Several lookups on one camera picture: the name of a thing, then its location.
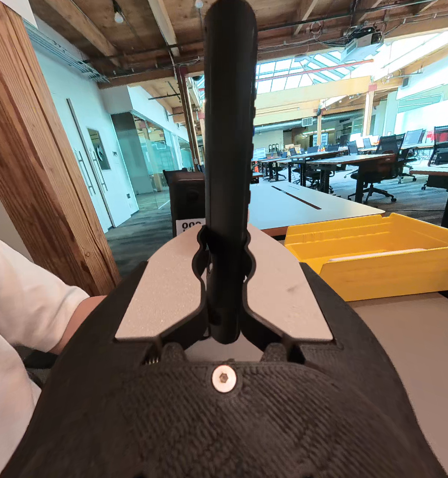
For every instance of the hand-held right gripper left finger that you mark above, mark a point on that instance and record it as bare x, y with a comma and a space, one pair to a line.
160, 299

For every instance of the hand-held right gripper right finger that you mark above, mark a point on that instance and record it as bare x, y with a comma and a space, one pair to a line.
287, 299

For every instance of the black remote control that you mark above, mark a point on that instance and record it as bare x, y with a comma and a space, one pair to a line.
230, 149

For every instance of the yellow plastic bin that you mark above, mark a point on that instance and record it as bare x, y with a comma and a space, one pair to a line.
388, 272

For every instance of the person's left forearm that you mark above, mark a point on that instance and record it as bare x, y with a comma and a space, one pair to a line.
78, 321

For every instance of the wood-edged work table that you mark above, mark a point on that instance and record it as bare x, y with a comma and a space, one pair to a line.
306, 209

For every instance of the person's white shirt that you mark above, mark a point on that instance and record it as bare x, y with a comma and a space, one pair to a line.
22, 336

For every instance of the wooden beam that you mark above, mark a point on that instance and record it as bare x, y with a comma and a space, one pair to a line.
30, 149

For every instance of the black office chair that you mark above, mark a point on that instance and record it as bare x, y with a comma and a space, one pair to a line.
447, 142
377, 160

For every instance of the round ceiling lamp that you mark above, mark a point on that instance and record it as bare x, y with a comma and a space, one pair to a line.
118, 15

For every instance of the white paper notice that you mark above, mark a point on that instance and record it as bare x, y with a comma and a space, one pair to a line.
18, 7

